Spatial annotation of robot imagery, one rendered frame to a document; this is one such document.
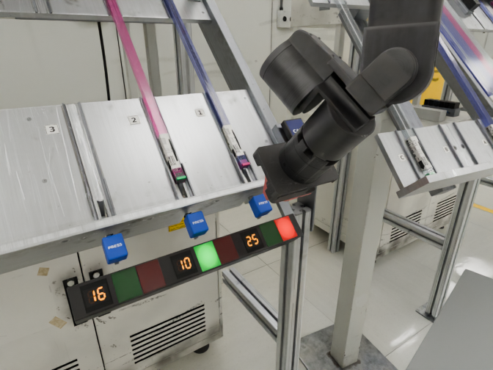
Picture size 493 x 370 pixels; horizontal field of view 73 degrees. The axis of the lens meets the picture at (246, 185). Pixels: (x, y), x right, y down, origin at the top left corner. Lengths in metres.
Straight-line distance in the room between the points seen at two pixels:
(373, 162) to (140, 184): 0.54
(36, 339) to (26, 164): 0.52
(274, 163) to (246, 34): 2.43
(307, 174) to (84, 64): 2.10
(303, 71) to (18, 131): 0.37
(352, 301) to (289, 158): 0.69
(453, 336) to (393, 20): 0.37
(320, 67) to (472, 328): 0.38
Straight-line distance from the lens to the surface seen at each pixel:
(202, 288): 1.01
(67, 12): 0.69
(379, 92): 0.31
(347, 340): 1.12
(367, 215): 0.87
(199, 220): 0.47
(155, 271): 0.46
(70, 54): 2.38
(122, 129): 0.53
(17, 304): 0.87
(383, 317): 1.42
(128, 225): 0.45
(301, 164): 0.38
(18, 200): 0.48
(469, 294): 0.60
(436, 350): 0.49
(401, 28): 0.33
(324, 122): 0.34
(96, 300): 0.45
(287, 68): 0.36
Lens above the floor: 0.93
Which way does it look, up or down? 23 degrees down
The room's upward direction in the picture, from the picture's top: straight up
